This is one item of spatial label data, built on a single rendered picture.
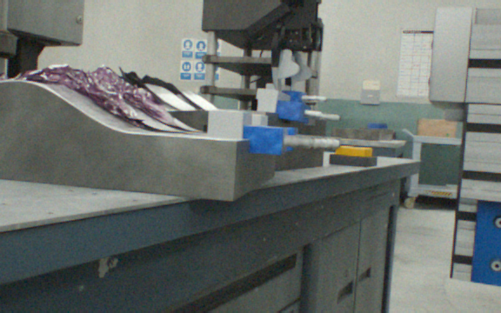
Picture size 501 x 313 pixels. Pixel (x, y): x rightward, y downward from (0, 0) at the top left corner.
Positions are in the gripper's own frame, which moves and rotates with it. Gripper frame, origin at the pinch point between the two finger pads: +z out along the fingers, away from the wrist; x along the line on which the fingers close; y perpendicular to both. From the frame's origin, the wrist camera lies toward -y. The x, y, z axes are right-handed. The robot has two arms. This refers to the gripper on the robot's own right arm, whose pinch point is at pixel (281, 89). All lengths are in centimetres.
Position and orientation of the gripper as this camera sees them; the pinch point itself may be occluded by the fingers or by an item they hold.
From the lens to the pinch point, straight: 115.8
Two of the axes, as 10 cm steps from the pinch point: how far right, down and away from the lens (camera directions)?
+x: 4.7, -0.1, 8.8
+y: 8.8, 0.8, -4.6
